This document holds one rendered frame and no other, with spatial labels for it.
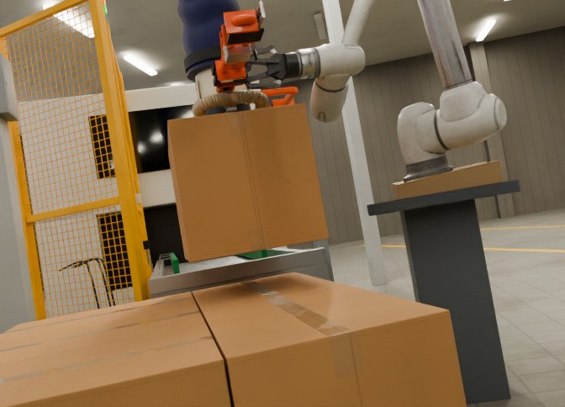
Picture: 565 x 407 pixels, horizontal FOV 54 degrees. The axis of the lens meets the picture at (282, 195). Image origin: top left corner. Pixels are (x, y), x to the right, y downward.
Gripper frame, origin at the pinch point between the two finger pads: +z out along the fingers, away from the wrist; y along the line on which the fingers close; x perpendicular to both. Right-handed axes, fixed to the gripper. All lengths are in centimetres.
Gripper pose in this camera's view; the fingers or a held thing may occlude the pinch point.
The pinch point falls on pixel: (230, 71)
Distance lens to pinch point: 168.7
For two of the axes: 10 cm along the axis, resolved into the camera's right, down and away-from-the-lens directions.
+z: -9.7, 1.5, -2.1
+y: 1.6, 9.9, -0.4
